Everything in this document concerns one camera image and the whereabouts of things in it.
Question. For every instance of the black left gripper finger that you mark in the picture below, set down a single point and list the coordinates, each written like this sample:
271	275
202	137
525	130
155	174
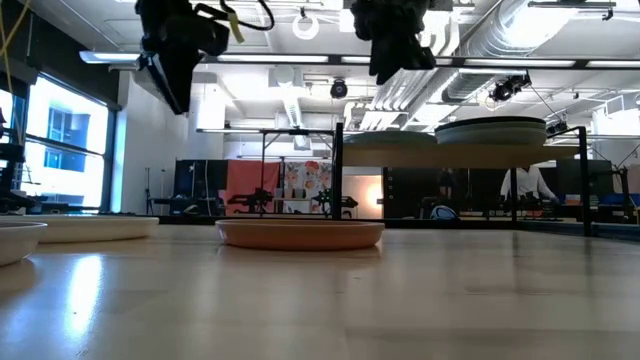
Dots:
159	75
177	80

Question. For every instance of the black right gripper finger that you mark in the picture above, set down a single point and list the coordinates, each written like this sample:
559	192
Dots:
385	60
412	55

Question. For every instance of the black plate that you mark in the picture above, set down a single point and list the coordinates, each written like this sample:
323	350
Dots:
490	120

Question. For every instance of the mint green plate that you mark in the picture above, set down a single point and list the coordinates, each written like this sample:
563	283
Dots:
490	135

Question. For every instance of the cream white plate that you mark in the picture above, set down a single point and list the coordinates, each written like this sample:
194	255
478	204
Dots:
100	230

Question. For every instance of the terracotta plate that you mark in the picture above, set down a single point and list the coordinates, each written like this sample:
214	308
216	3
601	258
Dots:
300	235

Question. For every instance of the beige grey plate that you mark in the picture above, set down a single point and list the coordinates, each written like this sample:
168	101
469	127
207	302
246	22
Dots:
15	245

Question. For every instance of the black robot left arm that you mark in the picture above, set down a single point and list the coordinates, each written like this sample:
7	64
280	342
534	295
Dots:
7	172

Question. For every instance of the black background robot arm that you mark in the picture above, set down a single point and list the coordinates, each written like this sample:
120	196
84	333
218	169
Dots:
324	199
252	200

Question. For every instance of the black round ceiling spotlight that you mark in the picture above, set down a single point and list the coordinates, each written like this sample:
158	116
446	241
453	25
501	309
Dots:
339	89

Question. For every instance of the black dish rack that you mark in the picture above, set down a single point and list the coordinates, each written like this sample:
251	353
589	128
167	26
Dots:
450	156

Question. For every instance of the red cloth panel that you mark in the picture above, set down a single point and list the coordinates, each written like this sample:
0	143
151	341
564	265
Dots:
247	180

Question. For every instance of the large window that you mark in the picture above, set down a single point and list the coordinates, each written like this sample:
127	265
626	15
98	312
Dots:
70	165

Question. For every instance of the black partition panel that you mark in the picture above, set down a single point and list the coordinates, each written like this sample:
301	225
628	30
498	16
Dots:
410	190

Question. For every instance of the floral poster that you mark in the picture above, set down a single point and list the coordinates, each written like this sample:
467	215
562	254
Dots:
307	180

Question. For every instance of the blue white round object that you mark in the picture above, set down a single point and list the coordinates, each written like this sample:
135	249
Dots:
444	213

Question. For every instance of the person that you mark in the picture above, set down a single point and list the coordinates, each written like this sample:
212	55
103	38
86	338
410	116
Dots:
527	182

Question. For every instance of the blue storage box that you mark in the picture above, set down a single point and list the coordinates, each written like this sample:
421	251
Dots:
615	200

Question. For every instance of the silver ventilation duct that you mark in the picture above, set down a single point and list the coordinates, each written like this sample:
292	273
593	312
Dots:
480	75

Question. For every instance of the black ceiling camera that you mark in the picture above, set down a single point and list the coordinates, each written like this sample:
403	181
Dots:
507	89

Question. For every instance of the black background workstation frame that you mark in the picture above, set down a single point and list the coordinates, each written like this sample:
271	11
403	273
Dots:
300	132

